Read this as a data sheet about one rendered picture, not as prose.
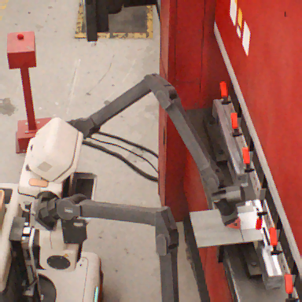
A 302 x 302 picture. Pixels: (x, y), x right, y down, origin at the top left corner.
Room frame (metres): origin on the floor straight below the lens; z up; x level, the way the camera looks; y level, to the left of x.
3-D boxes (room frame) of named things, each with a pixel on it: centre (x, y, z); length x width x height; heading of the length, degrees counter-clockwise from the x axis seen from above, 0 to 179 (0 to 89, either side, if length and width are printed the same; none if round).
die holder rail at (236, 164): (2.41, -0.25, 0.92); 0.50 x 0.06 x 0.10; 11
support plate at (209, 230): (1.84, -0.21, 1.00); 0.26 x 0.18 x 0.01; 101
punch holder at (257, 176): (1.90, -0.35, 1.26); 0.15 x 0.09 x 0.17; 11
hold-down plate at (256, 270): (1.82, -0.31, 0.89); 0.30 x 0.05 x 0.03; 11
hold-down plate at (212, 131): (2.45, -0.18, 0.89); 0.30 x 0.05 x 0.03; 11
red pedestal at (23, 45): (3.30, 0.92, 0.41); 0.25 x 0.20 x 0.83; 101
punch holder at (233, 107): (2.29, -0.27, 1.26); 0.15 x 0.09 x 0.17; 11
